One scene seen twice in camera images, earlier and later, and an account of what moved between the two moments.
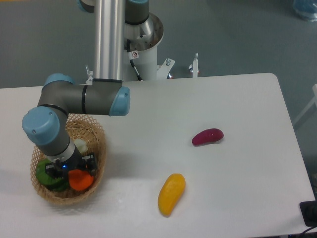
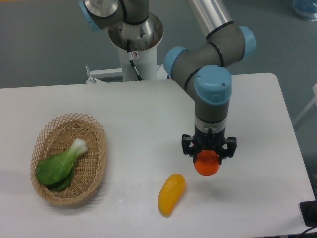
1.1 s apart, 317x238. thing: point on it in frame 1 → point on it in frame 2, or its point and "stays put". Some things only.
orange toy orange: [79, 179] → [207, 162]
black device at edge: [309, 212] stays put
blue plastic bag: [306, 9] stays put
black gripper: [76, 162] → [204, 141]
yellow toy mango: [170, 193] stays put
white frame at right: [313, 101] stays put
